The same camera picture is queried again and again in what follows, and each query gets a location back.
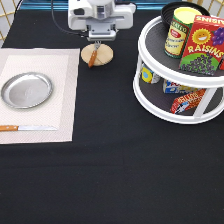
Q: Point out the round wooden coaster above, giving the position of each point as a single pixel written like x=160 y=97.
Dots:
x=104 y=54

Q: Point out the black bowl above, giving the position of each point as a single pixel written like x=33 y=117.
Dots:
x=168 y=10

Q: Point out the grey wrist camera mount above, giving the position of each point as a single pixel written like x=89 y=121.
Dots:
x=101 y=30

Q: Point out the white blue carton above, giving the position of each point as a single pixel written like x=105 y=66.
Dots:
x=174 y=88

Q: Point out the yellow blue patterned box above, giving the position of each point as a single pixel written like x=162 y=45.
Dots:
x=148 y=75

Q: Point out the beige woven placemat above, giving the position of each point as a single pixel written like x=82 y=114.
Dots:
x=61 y=66

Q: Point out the round silver metal plate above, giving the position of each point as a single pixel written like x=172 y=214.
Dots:
x=26 y=90

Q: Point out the knife with wooden handle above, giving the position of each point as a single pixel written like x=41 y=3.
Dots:
x=26 y=128

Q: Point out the yellow green food can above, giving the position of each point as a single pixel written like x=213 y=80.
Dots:
x=180 y=27

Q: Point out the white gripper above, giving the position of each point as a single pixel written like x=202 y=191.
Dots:
x=81 y=10

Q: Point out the red raisins box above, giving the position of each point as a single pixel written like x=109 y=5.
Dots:
x=204 y=49

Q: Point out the white two-tier turntable rack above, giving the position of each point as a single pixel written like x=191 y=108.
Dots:
x=151 y=52

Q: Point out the fork with wooden handle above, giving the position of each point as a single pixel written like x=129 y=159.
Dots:
x=94 y=54

